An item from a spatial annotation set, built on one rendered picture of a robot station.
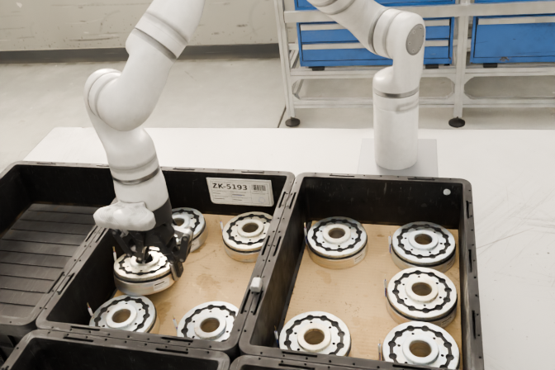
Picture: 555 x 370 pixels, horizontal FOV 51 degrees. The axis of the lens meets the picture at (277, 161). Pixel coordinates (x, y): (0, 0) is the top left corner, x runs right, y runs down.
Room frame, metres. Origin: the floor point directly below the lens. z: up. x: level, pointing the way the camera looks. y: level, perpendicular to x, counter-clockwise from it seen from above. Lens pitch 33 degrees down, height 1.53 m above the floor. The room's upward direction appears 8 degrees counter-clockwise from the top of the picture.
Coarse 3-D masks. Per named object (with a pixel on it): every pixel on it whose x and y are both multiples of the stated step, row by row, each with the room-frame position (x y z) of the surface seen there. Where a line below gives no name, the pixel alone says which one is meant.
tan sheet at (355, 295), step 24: (384, 240) 0.76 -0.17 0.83; (456, 240) 0.74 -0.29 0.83; (312, 264) 0.73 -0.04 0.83; (360, 264) 0.71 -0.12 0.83; (384, 264) 0.71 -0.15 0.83; (456, 264) 0.68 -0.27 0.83; (312, 288) 0.67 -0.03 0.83; (336, 288) 0.67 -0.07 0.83; (360, 288) 0.66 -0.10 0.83; (456, 288) 0.63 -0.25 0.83; (288, 312) 0.63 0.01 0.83; (336, 312) 0.62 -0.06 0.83; (360, 312) 0.61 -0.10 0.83; (384, 312) 0.61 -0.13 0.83; (360, 336) 0.57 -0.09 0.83; (384, 336) 0.56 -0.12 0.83; (456, 336) 0.54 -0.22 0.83
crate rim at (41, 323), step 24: (168, 168) 0.93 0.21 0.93; (192, 168) 0.92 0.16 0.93; (216, 168) 0.91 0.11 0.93; (288, 192) 0.81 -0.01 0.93; (96, 240) 0.75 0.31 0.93; (264, 240) 0.69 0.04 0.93; (264, 264) 0.64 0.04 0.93; (48, 312) 0.60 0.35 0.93; (240, 312) 0.55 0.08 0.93; (120, 336) 0.54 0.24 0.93; (144, 336) 0.53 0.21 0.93; (168, 336) 0.53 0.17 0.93
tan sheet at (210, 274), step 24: (216, 216) 0.90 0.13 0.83; (216, 240) 0.82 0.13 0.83; (192, 264) 0.77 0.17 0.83; (216, 264) 0.76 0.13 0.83; (240, 264) 0.75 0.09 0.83; (168, 288) 0.72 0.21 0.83; (192, 288) 0.71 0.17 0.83; (216, 288) 0.70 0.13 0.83; (240, 288) 0.70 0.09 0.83; (168, 312) 0.66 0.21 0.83
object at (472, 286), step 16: (304, 176) 0.85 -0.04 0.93; (320, 176) 0.84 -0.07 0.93; (336, 176) 0.84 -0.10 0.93; (352, 176) 0.83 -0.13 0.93; (368, 176) 0.82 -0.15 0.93; (384, 176) 0.82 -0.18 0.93; (400, 176) 0.81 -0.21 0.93; (464, 192) 0.74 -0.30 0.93; (288, 208) 0.76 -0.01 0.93; (464, 208) 0.70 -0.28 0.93; (288, 224) 0.73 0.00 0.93; (464, 224) 0.67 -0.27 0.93; (272, 256) 0.65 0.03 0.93; (272, 272) 0.62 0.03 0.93; (256, 304) 0.56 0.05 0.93; (256, 320) 0.53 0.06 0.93; (480, 320) 0.48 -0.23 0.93; (240, 336) 0.51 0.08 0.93; (480, 336) 0.46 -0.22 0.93; (240, 352) 0.49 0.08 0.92; (256, 352) 0.48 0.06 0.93; (272, 352) 0.48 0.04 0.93; (288, 352) 0.48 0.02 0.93; (304, 352) 0.47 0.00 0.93; (480, 352) 0.44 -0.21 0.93; (368, 368) 0.44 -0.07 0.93; (384, 368) 0.43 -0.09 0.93; (400, 368) 0.43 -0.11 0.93; (416, 368) 0.43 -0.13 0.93; (432, 368) 0.43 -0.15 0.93; (448, 368) 0.42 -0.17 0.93; (480, 368) 0.42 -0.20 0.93
